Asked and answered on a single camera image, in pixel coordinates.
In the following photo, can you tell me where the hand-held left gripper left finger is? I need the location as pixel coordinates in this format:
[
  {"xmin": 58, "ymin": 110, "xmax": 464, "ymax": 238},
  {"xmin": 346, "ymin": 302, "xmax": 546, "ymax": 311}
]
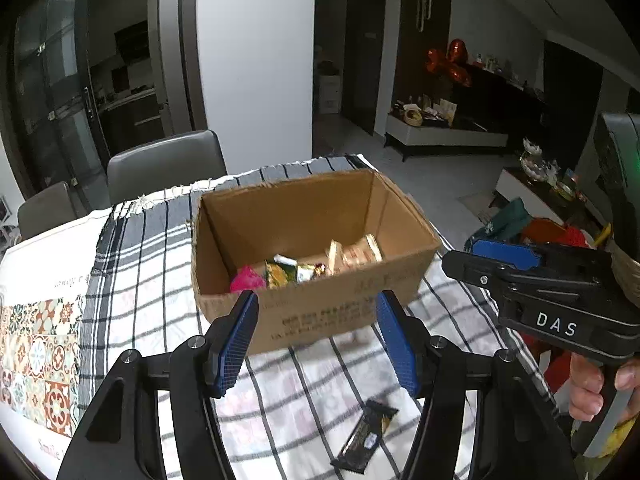
[{"xmin": 56, "ymin": 289, "xmax": 261, "ymax": 480}]

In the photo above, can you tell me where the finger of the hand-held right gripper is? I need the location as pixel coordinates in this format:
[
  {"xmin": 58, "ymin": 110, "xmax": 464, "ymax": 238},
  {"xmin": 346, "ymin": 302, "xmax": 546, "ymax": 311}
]
[
  {"xmin": 441, "ymin": 250, "xmax": 521, "ymax": 291},
  {"xmin": 471, "ymin": 239, "xmax": 611, "ymax": 272}
]

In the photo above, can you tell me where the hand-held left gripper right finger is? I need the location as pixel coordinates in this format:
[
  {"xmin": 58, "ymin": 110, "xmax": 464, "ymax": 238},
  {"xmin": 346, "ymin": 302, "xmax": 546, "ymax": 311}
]
[{"xmin": 375, "ymin": 289, "xmax": 581, "ymax": 480}]

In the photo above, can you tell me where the pink snack packet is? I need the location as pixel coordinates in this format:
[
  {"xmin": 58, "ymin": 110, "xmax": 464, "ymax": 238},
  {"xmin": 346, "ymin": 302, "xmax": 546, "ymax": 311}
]
[{"xmin": 230, "ymin": 266, "xmax": 267, "ymax": 293}]

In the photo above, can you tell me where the brown cardboard box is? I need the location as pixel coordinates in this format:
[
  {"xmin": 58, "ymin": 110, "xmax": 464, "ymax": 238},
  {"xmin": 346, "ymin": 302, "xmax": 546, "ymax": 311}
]
[{"xmin": 190, "ymin": 169, "xmax": 442, "ymax": 356}]

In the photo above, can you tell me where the gold green foil packet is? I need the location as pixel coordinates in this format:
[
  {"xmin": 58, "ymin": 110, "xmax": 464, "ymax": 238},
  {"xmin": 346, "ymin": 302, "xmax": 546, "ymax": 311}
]
[{"xmin": 264, "ymin": 254, "xmax": 301, "ymax": 289}]

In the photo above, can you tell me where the black cracker packet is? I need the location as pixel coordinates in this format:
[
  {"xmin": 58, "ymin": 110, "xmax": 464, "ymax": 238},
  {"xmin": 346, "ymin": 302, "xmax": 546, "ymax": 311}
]
[{"xmin": 330, "ymin": 400, "xmax": 399, "ymax": 472}]

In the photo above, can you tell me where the beige snack packet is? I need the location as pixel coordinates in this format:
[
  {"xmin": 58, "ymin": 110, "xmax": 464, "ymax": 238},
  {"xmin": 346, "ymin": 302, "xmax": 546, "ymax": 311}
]
[
  {"xmin": 326, "ymin": 240, "xmax": 347, "ymax": 276},
  {"xmin": 341, "ymin": 233, "xmax": 384, "ymax": 269}
]

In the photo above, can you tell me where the white silver snack packet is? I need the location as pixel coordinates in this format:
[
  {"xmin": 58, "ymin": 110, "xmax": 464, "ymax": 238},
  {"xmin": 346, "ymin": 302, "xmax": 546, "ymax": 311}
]
[{"xmin": 296, "ymin": 260, "xmax": 328, "ymax": 283}]

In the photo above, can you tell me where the person's right hand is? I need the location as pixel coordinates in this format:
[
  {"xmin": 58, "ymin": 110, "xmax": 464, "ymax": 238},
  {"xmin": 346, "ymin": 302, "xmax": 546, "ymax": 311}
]
[{"xmin": 569, "ymin": 351, "xmax": 640, "ymax": 423}]

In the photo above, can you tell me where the white coffee table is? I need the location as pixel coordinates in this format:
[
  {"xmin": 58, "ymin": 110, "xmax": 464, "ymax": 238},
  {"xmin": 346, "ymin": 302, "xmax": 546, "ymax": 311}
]
[{"xmin": 495, "ymin": 166, "xmax": 606, "ymax": 226}]

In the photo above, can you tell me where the red cloth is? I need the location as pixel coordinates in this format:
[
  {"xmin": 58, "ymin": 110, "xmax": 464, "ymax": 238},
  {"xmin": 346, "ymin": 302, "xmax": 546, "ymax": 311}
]
[{"xmin": 562, "ymin": 226, "xmax": 593, "ymax": 250}]

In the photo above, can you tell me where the black white checkered tablecloth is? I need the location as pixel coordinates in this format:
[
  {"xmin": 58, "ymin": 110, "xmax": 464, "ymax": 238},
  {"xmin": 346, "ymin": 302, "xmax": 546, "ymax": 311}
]
[{"xmin": 80, "ymin": 152, "xmax": 551, "ymax": 480}]

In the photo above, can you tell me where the glass ornament bowl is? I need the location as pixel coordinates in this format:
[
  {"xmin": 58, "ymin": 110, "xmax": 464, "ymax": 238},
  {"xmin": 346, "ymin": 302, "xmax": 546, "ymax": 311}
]
[{"xmin": 519, "ymin": 139, "xmax": 549, "ymax": 182}]

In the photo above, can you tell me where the white low cabinet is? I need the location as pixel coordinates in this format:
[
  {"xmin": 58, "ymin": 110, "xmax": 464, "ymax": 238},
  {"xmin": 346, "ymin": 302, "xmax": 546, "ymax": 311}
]
[{"xmin": 385, "ymin": 110, "xmax": 510, "ymax": 163}]

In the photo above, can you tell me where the patterned tile table mat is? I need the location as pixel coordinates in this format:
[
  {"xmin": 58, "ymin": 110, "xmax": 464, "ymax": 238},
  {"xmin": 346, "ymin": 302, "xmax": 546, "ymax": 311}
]
[{"xmin": 0, "ymin": 210, "xmax": 116, "ymax": 468}]

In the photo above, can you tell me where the grey upholstered chair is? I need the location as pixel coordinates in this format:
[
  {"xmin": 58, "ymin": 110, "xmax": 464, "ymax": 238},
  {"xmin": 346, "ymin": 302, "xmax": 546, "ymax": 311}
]
[
  {"xmin": 17, "ymin": 181, "xmax": 78, "ymax": 241},
  {"xmin": 106, "ymin": 130, "xmax": 228, "ymax": 206}
]

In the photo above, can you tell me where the red foil balloon cluster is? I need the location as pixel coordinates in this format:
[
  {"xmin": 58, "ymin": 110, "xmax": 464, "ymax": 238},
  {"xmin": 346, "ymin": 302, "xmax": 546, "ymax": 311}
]
[{"xmin": 426, "ymin": 39, "xmax": 472, "ymax": 88}]

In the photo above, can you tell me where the white carton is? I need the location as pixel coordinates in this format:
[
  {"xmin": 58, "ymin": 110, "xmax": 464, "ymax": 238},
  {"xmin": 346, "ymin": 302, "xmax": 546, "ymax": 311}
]
[{"xmin": 318, "ymin": 74, "xmax": 342, "ymax": 115}]

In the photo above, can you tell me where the dark tall cabinet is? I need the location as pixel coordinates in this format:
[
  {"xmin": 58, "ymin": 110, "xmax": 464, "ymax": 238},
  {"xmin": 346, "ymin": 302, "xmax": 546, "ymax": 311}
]
[{"xmin": 392, "ymin": 0, "xmax": 453, "ymax": 111}]

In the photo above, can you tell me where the glass sliding door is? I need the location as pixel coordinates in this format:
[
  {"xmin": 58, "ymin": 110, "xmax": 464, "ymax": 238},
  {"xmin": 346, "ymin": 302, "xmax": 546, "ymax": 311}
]
[{"xmin": 0, "ymin": 0, "xmax": 201, "ymax": 211}]

